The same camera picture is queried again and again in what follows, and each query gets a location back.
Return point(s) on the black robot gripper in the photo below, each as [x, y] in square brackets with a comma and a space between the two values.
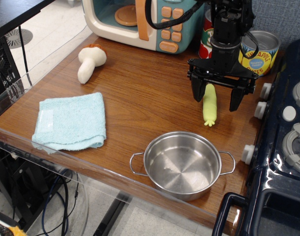
[222, 68]

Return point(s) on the yellow handled ice cream scoop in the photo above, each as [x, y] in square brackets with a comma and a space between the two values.
[210, 106]

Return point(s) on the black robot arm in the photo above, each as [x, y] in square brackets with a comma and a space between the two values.
[231, 20]

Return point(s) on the tomato sauce can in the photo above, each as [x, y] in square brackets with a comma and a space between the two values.
[205, 50]

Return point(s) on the pineapple slices can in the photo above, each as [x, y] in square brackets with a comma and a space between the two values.
[268, 46]

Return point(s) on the stainless steel pot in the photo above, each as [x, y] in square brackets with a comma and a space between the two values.
[182, 164]

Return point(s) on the toy microwave oven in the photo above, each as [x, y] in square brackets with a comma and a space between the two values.
[124, 21]

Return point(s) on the dark blue toy stove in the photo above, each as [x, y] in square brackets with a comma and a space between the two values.
[271, 206]

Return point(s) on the plush mushroom toy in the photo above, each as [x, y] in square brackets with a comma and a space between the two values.
[90, 57]

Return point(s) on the clear acrylic table guard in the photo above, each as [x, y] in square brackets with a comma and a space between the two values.
[145, 94]

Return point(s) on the light blue folded towel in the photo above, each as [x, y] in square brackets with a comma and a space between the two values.
[71, 123]

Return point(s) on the black desk at left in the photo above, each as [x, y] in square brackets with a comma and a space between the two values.
[15, 12]

